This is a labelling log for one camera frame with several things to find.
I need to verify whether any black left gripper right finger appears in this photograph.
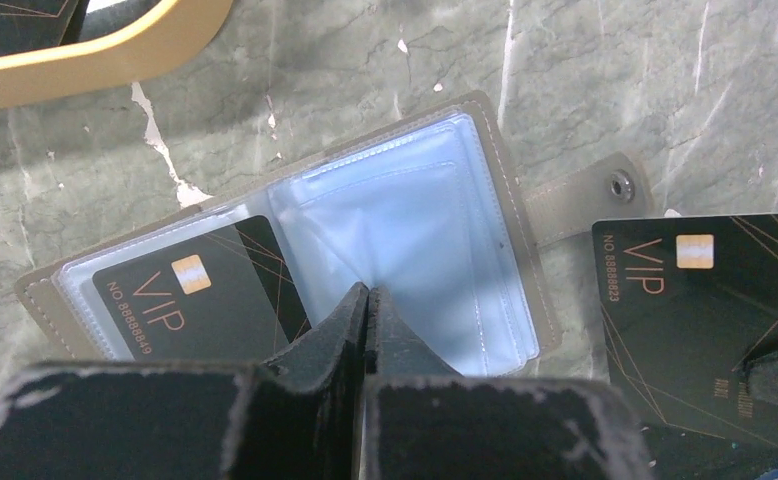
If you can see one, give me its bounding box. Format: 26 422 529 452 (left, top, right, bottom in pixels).
360 288 652 479

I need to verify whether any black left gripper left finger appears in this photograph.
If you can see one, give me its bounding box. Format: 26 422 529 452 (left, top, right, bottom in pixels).
0 284 369 479

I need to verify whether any black VIP card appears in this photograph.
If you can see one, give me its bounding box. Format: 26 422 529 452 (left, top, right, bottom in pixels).
92 215 311 361
591 213 778 450

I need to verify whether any stack of black cards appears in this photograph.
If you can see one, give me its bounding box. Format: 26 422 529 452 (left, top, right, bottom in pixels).
0 0 89 56

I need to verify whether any orange oval plastic tray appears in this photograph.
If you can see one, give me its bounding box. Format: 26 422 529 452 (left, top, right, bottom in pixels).
0 0 233 109

